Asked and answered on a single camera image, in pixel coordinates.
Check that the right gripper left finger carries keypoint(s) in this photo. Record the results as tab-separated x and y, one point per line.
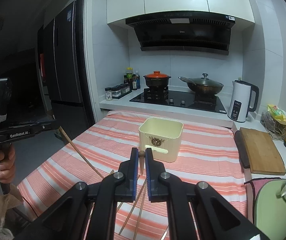
87	211

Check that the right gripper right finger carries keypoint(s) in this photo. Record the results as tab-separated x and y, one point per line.
195	211

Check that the person's left hand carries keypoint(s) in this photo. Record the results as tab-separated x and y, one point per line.
7	166

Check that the green tray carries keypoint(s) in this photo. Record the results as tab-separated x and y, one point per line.
270	210

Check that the pink striped tablecloth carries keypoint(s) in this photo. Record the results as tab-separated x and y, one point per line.
207	153

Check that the dark oven mitt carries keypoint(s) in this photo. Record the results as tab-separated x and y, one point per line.
242	152

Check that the wooden cutting board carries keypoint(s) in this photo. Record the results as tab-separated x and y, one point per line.
263	156

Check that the black refrigerator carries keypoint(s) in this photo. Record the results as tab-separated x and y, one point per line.
51	60

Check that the cream utensil holder box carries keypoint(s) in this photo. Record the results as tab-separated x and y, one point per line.
163	136

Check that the white spice jar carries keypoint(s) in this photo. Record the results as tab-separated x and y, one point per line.
108	93

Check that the white electric kettle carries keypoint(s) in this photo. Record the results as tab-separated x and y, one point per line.
244	99

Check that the spice jar rack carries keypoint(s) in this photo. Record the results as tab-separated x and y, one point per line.
120	90

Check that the black wok with lid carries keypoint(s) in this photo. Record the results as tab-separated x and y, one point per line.
203	85

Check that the black gas stove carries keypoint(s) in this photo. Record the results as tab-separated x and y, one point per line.
188	100

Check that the sauce bottles group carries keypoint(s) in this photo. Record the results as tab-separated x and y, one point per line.
132	78

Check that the black pot orange lid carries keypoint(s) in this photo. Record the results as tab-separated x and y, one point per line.
157	80

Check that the black range hood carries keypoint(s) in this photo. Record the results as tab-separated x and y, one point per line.
183	30

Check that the wire basket with packets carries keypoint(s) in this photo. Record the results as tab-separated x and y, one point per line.
274	121

